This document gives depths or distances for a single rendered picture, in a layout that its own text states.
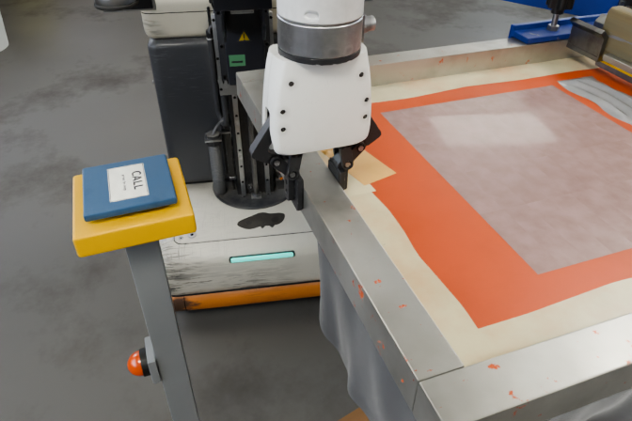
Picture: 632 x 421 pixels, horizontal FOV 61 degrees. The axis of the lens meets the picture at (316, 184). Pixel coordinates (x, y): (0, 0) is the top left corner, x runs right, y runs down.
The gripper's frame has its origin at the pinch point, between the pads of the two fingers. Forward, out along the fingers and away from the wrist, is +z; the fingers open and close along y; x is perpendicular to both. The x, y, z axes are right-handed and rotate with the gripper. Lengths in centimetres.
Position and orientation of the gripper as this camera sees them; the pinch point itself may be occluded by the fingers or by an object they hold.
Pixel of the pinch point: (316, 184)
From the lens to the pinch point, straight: 57.4
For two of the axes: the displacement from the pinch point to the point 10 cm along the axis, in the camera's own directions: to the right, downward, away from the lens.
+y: -9.4, 1.8, -2.9
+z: -0.2, 8.2, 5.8
